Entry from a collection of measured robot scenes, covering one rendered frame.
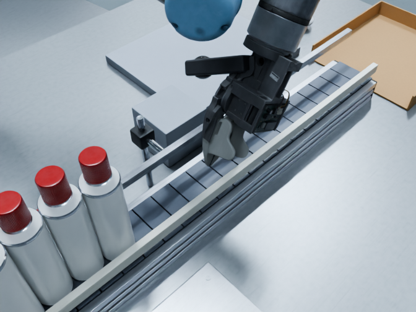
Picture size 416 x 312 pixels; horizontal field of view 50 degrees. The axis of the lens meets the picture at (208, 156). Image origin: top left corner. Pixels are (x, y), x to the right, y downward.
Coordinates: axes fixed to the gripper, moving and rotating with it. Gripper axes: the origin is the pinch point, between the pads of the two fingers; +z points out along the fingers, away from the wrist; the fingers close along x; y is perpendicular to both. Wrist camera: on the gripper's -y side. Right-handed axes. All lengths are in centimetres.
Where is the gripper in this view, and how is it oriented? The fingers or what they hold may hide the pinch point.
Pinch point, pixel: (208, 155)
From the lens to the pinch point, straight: 71.5
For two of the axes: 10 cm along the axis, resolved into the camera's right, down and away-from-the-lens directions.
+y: 6.9, 5.3, -4.9
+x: 6.2, -1.1, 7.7
